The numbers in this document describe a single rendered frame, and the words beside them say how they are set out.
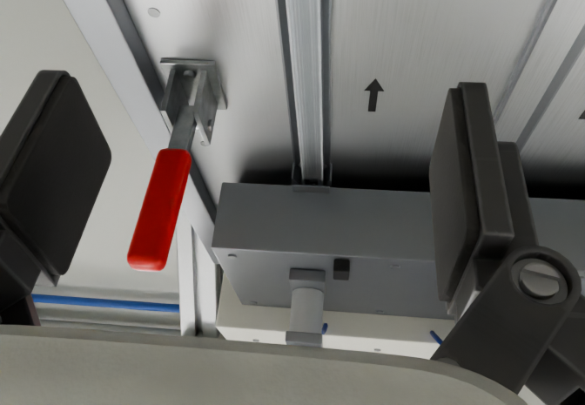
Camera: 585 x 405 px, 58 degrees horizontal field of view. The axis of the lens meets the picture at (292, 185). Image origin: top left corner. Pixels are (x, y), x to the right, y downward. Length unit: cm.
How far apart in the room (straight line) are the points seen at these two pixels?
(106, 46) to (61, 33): 192
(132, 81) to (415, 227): 19
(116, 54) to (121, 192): 195
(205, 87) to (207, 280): 30
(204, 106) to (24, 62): 201
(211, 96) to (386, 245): 14
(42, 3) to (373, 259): 199
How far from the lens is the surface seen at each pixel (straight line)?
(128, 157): 215
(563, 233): 36
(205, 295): 55
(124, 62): 27
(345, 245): 33
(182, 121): 27
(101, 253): 234
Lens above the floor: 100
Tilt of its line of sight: 17 degrees up
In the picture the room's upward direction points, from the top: 179 degrees counter-clockwise
